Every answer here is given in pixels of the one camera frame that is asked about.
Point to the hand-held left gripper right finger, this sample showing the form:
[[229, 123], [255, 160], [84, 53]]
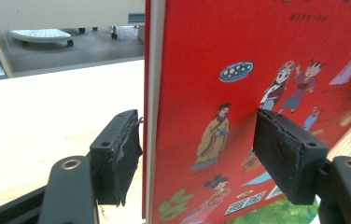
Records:
[[292, 155]]

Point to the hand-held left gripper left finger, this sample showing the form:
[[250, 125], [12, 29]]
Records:
[[114, 155]]

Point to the red picture book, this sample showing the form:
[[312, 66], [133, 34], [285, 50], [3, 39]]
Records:
[[201, 62]]

